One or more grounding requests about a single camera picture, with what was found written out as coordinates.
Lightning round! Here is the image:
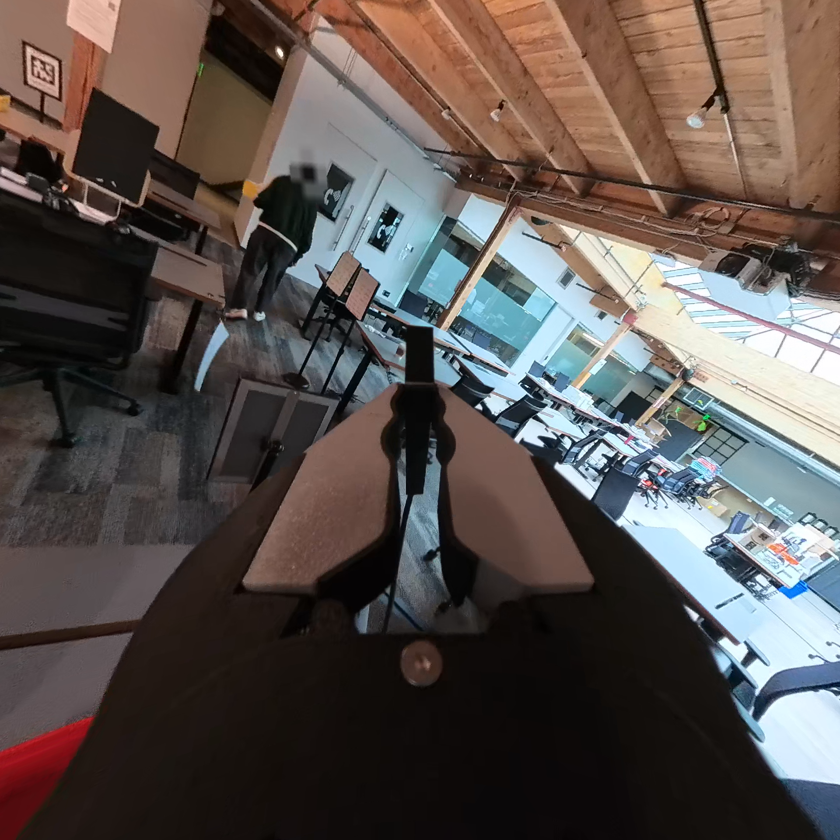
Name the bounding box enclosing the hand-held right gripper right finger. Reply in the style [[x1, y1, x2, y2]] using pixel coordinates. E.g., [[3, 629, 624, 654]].
[[432, 386, 596, 606]]

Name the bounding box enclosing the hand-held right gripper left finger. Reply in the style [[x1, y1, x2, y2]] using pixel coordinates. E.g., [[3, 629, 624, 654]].
[[241, 384, 403, 616]]

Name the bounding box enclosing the grey metal cabinet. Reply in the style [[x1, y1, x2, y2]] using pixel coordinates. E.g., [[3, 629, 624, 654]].
[[208, 375, 340, 488]]

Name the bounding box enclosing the wooden board on stand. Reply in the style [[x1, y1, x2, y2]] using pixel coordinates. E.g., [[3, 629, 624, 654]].
[[301, 251, 363, 342], [322, 269, 382, 421]]

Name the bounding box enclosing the brown wooden desk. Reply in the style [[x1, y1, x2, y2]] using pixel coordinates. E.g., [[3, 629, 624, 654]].
[[147, 243, 228, 396]]

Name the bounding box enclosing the ceiling projector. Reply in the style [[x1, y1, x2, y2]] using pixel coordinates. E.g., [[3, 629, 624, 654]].
[[697, 244, 812, 294]]

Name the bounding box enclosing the black padded office chair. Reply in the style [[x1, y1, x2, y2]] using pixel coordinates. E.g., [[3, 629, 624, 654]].
[[0, 190, 162, 449]]

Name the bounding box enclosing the red plastic object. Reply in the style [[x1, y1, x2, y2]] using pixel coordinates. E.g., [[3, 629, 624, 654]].
[[0, 717, 97, 840]]

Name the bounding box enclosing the black computer monitor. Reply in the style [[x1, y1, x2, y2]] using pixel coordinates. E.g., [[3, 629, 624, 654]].
[[71, 88, 161, 206]]

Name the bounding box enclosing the ceiling spot lamp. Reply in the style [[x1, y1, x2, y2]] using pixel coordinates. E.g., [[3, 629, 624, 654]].
[[686, 92, 731, 130]]

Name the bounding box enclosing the framed tag sign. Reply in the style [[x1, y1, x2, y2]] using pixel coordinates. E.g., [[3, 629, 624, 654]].
[[21, 41, 64, 123]]

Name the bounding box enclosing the white paper notice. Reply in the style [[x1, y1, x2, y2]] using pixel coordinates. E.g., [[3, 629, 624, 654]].
[[66, 0, 123, 55]]

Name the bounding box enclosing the dark wall picture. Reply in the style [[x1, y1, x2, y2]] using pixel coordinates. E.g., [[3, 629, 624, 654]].
[[322, 164, 356, 221], [367, 203, 406, 254]]

